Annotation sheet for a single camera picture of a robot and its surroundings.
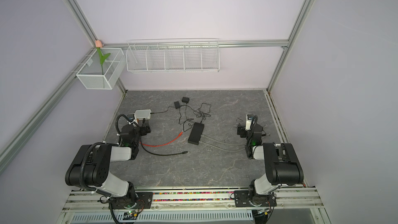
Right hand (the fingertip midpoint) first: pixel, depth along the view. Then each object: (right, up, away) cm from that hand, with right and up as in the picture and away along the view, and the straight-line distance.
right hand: (248, 124), depth 94 cm
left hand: (-66, +1, -1) cm, 66 cm away
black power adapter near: (-47, +12, +17) cm, 51 cm away
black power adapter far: (-41, +16, +22) cm, 49 cm away
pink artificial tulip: (-88, +40, -3) cm, 96 cm away
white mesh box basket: (-87, +28, -13) cm, 93 cm away
